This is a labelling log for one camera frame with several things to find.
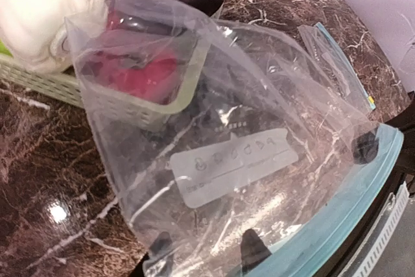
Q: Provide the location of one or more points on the yellow napa cabbage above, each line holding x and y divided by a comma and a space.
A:
35, 34

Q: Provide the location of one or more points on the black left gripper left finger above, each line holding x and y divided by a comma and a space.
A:
253, 252

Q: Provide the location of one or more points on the red bell pepper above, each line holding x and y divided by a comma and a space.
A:
132, 58

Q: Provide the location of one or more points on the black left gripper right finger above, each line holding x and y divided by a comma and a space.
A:
365, 147

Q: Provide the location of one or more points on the black front rail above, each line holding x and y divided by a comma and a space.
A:
405, 161

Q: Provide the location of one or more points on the pale green plastic basket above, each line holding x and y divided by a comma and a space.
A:
181, 24

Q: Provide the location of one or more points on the clear zip bag blue zipper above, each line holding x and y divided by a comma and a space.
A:
264, 144

